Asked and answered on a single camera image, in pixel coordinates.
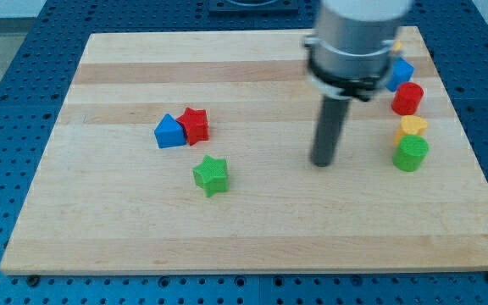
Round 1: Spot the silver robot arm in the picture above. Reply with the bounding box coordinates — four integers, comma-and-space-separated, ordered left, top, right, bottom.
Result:
302, 0, 413, 102

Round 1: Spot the green star block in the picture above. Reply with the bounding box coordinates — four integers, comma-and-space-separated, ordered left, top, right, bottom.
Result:
192, 155, 229, 197

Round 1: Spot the red star block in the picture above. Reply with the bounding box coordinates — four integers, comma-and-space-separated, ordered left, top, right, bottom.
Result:
176, 108, 209, 146

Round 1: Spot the wooden board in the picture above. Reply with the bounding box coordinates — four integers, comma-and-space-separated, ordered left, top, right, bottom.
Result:
0, 27, 488, 275

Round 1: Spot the blue triangle block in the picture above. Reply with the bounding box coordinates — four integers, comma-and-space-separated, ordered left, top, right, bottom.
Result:
154, 114, 186, 148

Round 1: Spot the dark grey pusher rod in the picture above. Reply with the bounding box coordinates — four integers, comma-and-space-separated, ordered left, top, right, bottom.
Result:
310, 96, 350, 167

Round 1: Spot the yellow heart block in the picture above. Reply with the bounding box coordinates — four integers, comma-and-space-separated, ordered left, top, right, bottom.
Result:
394, 115, 428, 145

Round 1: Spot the green cylinder block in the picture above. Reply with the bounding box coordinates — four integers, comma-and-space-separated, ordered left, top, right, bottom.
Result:
392, 135, 429, 172

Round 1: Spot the red cylinder block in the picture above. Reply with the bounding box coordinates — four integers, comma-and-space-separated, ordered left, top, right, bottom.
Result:
391, 82, 424, 115

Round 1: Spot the blue cube block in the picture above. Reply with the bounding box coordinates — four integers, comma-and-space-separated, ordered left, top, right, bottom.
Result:
385, 58, 414, 92

